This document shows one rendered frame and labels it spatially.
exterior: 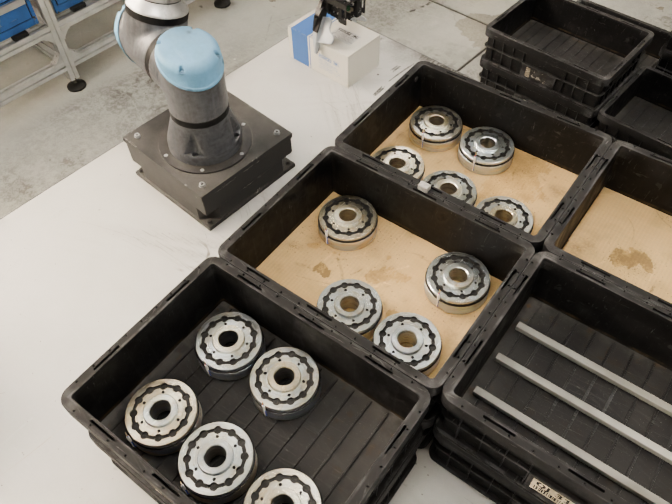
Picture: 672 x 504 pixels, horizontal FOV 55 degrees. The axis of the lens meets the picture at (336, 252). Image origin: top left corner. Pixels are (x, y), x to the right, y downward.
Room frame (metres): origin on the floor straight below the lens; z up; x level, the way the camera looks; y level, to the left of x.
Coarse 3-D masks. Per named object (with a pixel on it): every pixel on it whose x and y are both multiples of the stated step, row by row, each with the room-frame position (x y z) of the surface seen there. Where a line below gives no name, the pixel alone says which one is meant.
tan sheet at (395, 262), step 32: (384, 224) 0.74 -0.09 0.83; (288, 256) 0.67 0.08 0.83; (320, 256) 0.67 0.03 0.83; (352, 256) 0.67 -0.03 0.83; (384, 256) 0.66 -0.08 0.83; (416, 256) 0.66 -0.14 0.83; (288, 288) 0.60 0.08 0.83; (320, 288) 0.60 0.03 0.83; (384, 288) 0.60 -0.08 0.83; (416, 288) 0.60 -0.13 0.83; (448, 320) 0.53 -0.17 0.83; (448, 352) 0.47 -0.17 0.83
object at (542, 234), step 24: (408, 72) 1.03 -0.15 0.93; (384, 96) 0.96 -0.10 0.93; (504, 96) 0.95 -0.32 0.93; (360, 120) 0.91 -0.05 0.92; (336, 144) 0.84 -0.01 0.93; (600, 144) 0.81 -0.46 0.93; (384, 168) 0.77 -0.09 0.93; (432, 192) 0.72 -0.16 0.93; (576, 192) 0.70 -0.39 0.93; (480, 216) 0.66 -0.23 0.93; (552, 216) 0.66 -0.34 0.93; (528, 240) 0.61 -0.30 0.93
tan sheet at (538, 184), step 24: (408, 120) 1.01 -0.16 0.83; (384, 144) 0.94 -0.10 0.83; (408, 144) 0.94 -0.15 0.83; (432, 168) 0.87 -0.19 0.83; (456, 168) 0.87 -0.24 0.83; (528, 168) 0.86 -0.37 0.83; (552, 168) 0.86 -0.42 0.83; (480, 192) 0.80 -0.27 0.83; (504, 192) 0.80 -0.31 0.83; (528, 192) 0.80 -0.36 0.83; (552, 192) 0.80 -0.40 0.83
